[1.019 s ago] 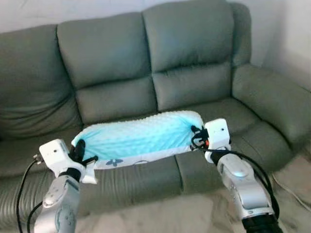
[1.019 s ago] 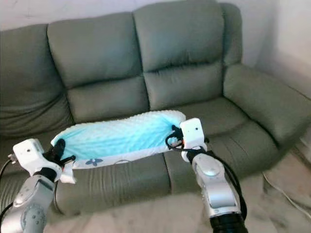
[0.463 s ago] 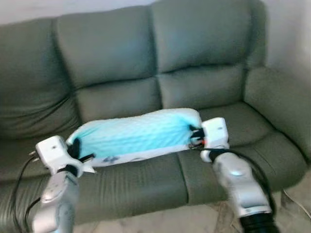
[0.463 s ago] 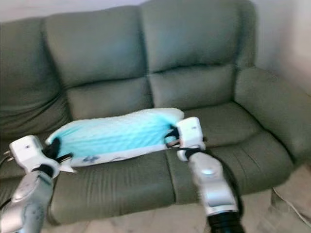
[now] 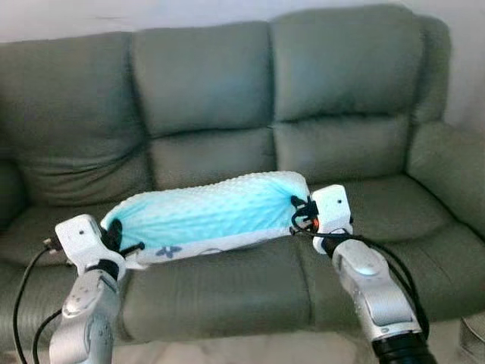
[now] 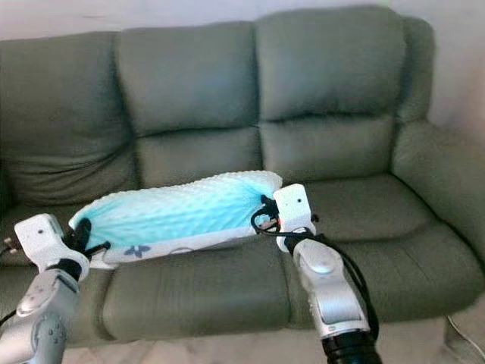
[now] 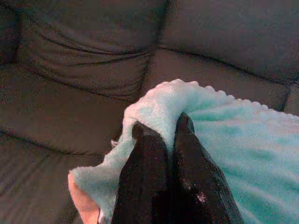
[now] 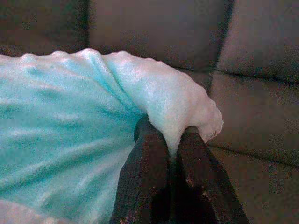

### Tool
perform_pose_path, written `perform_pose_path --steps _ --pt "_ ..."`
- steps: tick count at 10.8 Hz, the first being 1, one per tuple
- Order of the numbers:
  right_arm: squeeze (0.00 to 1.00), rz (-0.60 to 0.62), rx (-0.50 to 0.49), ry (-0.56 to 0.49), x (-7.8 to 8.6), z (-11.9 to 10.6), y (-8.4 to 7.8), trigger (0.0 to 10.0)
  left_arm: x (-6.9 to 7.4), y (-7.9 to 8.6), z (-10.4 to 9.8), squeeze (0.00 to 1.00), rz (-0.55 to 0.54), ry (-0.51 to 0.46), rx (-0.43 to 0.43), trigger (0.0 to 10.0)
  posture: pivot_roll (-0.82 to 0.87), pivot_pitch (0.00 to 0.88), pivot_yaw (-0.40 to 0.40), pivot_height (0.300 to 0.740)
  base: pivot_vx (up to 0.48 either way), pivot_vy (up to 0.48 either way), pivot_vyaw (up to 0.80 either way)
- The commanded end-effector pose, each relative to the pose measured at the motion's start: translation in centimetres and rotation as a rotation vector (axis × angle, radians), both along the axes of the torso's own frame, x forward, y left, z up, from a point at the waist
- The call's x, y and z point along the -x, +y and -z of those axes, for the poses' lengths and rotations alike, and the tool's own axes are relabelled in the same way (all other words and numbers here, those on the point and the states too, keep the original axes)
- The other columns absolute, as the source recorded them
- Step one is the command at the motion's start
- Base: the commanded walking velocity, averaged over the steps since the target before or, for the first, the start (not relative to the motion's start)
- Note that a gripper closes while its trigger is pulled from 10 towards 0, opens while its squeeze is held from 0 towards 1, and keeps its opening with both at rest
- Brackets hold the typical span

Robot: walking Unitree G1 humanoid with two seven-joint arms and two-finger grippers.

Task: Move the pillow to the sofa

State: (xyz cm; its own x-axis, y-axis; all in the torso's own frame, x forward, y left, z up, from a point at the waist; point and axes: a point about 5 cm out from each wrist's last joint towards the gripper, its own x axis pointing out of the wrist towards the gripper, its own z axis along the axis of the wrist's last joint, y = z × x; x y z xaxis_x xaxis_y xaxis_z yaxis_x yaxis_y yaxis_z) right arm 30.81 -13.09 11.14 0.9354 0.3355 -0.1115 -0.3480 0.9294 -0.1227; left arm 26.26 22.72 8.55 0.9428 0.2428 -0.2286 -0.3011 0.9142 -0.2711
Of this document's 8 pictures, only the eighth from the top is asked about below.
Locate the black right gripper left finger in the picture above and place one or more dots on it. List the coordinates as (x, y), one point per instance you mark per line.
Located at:
(144, 182)

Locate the turquoise dotted plush pillow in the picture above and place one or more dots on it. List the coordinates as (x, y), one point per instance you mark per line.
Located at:
(70, 128)

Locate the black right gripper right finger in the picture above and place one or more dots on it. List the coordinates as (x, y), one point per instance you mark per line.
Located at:
(205, 177)

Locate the dark green leather sofa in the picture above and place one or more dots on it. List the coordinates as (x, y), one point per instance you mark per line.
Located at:
(257, 105)

